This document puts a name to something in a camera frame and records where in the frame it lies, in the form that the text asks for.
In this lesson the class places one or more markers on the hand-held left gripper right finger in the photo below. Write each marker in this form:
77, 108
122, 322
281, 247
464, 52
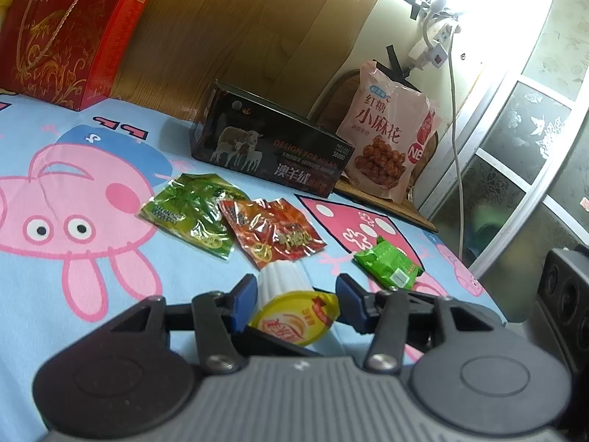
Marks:
349, 304

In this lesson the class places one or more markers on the red gift box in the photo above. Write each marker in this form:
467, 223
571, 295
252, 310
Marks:
69, 41

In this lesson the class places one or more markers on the pink snack bag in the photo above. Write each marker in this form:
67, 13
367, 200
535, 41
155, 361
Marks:
391, 138

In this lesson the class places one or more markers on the black printed box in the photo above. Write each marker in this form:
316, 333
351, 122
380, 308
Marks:
276, 147

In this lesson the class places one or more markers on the white frame frosted window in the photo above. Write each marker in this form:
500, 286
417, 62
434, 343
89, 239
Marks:
529, 124

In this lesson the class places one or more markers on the red snack packet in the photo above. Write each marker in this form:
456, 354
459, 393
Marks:
271, 230

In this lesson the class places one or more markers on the black tape strip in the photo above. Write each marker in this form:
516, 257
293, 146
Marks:
399, 62

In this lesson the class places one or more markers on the white power strip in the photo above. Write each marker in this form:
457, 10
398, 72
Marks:
435, 50

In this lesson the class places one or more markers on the wooden headboard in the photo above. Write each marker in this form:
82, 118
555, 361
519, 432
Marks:
253, 23

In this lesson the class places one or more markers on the yellow lid jelly cup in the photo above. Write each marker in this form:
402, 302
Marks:
294, 322

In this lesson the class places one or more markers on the small green snack packet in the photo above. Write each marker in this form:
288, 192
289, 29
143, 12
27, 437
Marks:
389, 264

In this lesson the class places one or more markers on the cartoon printed blanket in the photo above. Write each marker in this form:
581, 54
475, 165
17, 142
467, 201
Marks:
92, 193

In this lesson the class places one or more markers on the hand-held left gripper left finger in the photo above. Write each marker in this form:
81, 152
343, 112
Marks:
242, 304

